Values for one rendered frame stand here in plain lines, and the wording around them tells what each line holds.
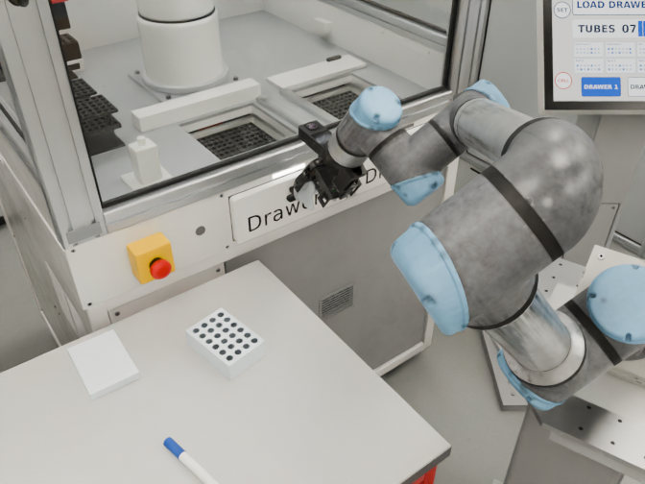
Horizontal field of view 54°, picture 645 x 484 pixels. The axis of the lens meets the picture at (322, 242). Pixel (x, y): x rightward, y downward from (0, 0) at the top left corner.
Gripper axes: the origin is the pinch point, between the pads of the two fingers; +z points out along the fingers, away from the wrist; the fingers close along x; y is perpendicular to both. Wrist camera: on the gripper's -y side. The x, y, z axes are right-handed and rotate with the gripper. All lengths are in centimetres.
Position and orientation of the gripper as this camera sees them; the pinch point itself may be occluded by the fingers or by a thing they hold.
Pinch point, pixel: (305, 190)
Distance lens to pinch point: 130.4
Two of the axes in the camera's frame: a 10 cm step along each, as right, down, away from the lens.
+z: -3.4, 3.7, 8.7
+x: 8.1, -3.6, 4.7
